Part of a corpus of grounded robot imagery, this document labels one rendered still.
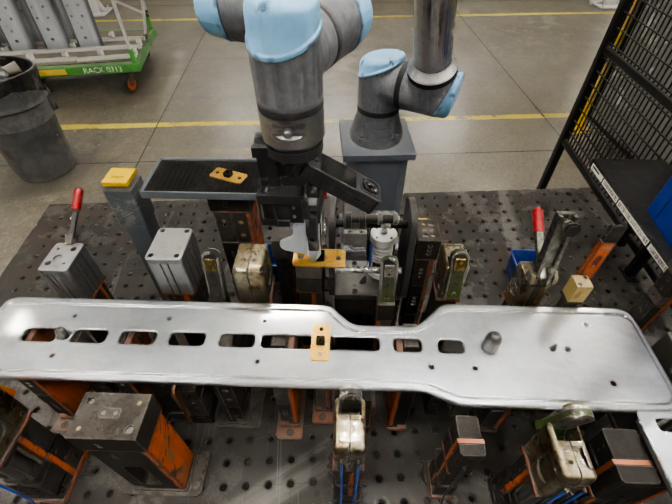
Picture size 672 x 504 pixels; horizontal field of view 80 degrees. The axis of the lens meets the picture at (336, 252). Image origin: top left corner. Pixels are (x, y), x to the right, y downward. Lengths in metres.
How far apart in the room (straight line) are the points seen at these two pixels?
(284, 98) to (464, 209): 1.28
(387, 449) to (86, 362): 0.68
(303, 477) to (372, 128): 0.89
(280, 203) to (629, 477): 0.72
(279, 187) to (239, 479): 0.73
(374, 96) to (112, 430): 0.92
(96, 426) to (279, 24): 0.68
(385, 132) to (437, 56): 0.26
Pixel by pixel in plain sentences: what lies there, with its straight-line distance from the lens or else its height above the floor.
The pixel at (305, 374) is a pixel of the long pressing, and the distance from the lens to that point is 0.80.
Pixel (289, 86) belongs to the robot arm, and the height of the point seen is 1.54.
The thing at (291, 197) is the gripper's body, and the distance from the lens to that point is 0.52.
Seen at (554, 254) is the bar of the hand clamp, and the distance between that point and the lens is 0.93.
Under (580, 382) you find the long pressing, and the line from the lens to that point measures 0.92.
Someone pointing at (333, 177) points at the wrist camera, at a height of 1.42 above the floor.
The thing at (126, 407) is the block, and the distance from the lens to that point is 0.83.
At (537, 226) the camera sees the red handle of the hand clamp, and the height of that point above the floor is 1.13.
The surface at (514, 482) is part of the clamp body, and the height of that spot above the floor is 0.84.
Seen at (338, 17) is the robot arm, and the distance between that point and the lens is 0.50.
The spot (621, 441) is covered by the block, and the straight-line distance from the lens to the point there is 0.92.
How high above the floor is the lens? 1.72
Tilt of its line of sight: 46 degrees down
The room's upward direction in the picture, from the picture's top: straight up
